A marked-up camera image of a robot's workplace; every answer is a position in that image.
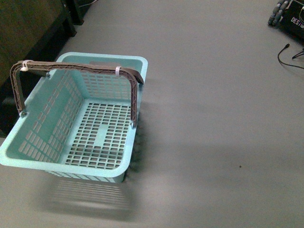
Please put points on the dark wooden cabinet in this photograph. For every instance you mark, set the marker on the dark wooden cabinet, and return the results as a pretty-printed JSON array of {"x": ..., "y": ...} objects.
[{"x": 32, "y": 29}]

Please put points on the white zip tie right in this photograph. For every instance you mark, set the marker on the white zip tie right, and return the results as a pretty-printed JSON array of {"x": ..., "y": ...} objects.
[{"x": 117, "y": 71}]

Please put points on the brown basket handle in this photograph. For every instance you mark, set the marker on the brown basket handle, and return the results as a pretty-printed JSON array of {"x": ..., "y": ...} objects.
[{"x": 133, "y": 77}]

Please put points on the white zip tie left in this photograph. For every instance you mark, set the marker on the white zip tie left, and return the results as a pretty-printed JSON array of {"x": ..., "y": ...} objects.
[{"x": 24, "y": 67}]

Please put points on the white zip tie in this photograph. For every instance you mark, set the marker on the white zip tie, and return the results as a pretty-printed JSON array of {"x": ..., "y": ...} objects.
[
  {"x": 117, "y": 71},
  {"x": 24, "y": 67}
]

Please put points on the black box with lettering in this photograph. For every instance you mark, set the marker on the black box with lettering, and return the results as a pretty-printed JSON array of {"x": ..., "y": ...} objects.
[{"x": 292, "y": 19}]

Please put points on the grey segmented flexible tripod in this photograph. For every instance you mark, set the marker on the grey segmented flexible tripod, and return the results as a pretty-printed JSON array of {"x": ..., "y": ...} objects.
[{"x": 278, "y": 12}]

